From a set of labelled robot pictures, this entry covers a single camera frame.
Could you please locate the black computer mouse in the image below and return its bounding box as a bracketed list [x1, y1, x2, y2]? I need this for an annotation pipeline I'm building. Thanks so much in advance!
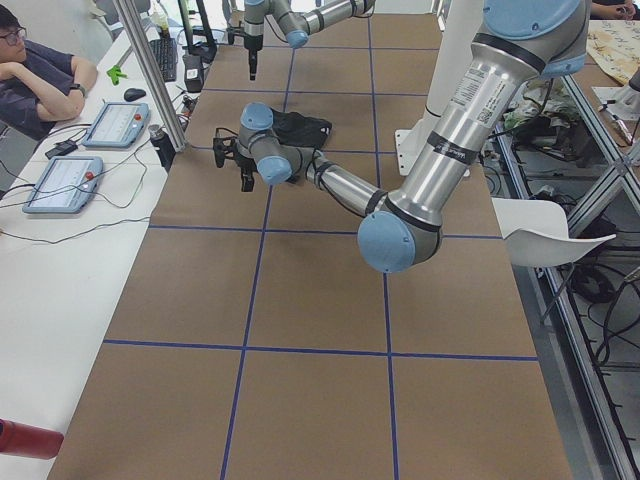
[123, 88, 147, 102]

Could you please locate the blue teach pendant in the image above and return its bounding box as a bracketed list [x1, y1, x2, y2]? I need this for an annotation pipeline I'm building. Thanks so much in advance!
[22, 156, 104, 214]
[82, 102, 150, 149]

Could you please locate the seated person in grey shirt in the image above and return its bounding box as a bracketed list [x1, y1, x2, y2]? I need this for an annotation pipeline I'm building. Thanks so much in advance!
[1, 7, 98, 141]

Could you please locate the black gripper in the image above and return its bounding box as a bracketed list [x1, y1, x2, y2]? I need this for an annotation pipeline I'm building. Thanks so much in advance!
[227, 22, 264, 81]
[212, 128, 257, 192]

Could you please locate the black printed t-shirt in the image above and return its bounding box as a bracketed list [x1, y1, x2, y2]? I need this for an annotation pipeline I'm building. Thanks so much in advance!
[272, 109, 333, 149]

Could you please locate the upper blue teach pendant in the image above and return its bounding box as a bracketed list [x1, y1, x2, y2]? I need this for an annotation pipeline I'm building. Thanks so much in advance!
[82, 102, 150, 149]

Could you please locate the lower blue teach pendant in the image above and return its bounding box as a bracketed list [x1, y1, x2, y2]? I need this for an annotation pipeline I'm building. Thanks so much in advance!
[22, 156, 104, 214]

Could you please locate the green plastic clamp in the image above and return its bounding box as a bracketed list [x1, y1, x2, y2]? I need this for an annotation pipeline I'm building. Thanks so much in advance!
[106, 65, 128, 86]

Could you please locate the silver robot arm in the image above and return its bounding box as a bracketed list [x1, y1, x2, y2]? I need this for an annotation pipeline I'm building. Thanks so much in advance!
[232, 1, 591, 273]
[227, 0, 375, 81]

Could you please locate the red cylinder bottle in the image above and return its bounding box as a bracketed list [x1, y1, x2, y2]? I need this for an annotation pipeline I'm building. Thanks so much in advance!
[0, 419, 64, 460]

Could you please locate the white central pedestal column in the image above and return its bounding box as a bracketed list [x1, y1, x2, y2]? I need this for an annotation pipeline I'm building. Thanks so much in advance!
[395, 0, 484, 176]

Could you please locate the white plastic chair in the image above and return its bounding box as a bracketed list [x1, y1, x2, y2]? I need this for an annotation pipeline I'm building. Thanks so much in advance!
[492, 198, 616, 267]

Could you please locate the aluminium frame post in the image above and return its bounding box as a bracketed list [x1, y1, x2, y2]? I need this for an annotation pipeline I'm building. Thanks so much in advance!
[113, 0, 187, 152]

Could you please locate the black keyboard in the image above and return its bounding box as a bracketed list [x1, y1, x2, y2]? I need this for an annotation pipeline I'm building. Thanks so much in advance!
[148, 37, 177, 82]

